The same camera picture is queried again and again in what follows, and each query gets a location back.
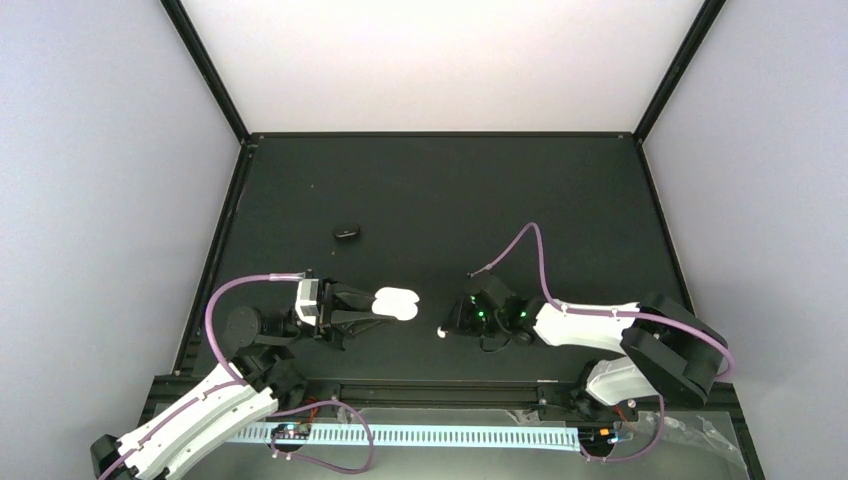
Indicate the circuit board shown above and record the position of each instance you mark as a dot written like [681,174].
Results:
[609,436]
[291,433]

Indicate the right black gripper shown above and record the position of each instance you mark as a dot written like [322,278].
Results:
[459,321]

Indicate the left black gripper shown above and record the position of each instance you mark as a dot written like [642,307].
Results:
[354,298]

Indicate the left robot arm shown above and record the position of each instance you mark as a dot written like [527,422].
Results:
[260,381]

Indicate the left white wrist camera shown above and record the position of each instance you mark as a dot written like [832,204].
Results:
[306,304]

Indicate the right circuit board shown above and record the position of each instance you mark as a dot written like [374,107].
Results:
[609,436]

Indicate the light blue cable duct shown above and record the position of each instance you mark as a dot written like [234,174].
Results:
[557,438]

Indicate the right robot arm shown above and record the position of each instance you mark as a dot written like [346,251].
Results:
[661,348]

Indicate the white charging case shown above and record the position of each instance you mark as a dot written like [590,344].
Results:
[398,303]

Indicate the left circuit board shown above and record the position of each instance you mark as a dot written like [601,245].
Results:
[291,433]

